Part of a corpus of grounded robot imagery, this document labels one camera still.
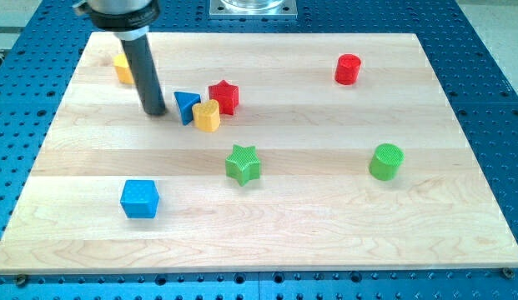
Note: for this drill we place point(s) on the silver black robot arm flange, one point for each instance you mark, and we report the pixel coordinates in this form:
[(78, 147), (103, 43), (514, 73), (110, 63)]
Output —
[(126, 19)]

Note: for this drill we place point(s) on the green star block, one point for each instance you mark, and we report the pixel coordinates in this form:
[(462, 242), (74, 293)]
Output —
[(243, 164)]

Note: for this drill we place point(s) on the red star block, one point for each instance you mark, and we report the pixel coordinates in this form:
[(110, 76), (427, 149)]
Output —
[(227, 95)]

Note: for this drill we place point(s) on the light wooden board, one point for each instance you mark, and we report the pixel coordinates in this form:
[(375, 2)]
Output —
[(315, 206)]

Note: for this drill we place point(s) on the yellow heart block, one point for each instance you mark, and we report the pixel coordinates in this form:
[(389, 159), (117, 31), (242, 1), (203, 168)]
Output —
[(206, 116)]

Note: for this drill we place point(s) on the blue triangle block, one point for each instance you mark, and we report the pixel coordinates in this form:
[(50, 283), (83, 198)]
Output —
[(185, 101)]

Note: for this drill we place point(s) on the red cylinder block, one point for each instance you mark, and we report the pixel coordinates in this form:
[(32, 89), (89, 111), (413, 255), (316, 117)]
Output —
[(347, 69)]

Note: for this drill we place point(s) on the green cylinder block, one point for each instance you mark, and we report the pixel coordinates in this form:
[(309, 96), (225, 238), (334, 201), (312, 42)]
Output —
[(386, 161)]

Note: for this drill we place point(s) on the blue cube block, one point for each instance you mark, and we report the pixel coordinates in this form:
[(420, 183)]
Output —
[(139, 199)]

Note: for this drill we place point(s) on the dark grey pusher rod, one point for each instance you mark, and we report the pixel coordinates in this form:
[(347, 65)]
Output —
[(140, 61)]

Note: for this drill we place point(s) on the yellow block behind rod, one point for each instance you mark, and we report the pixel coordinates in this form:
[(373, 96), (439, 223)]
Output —
[(122, 69)]

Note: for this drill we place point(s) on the left board stop screw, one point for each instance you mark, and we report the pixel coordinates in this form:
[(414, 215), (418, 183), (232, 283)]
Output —
[(20, 280)]

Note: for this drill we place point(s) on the board stop screw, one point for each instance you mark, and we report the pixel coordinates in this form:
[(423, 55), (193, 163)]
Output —
[(20, 280), (507, 273)]

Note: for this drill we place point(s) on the right board stop screw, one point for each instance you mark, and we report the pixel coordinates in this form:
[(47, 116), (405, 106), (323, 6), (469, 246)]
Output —
[(507, 273)]

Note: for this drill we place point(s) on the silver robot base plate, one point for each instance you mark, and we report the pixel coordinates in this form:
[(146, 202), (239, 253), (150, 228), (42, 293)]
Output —
[(253, 9)]

